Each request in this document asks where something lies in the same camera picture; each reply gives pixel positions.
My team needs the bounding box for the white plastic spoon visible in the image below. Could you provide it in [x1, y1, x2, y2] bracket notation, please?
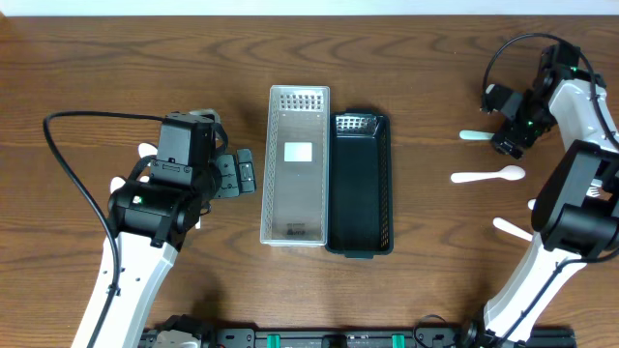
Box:
[450, 165, 526, 184]
[137, 143, 158, 159]

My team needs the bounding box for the mint plastic fork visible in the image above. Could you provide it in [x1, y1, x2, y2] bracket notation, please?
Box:
[458, 130, 493, 141]

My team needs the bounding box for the white plastic fork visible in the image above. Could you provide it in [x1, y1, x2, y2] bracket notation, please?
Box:
[526, 178, 604, 212]
[492, 217, 533, 242]

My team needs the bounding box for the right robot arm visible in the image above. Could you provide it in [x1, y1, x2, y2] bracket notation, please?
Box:
[457, 38, 618, 347]

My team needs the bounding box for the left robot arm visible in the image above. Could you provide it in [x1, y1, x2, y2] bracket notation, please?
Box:
[73, 109, 256, 347]

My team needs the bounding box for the white label sticker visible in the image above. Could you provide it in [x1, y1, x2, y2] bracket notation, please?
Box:
[284, 142, 312, 162]

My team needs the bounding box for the clear perforated plastic basket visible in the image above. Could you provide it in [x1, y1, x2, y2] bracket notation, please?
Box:
[260, 85, 331, 247]

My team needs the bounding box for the white plastic utensil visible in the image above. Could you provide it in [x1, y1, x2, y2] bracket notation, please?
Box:
[109, 176, 150, 193]

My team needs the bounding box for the black perforated plastic basket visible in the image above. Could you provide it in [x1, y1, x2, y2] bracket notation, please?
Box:
[326, 109, 395, 259]

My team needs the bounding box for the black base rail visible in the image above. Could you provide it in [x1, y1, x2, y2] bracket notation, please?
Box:
[139, 313, 579, 348]

